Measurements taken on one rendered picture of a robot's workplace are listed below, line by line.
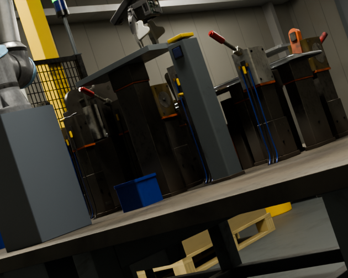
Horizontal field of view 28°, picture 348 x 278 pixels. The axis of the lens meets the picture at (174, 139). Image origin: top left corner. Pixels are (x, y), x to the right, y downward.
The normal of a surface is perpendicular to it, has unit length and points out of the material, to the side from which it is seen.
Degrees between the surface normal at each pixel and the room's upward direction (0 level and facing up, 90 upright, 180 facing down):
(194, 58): 90
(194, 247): 90
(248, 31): 90
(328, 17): 90
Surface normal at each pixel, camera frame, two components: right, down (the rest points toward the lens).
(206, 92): 0.70, -0.26
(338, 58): -0.65, 0.19
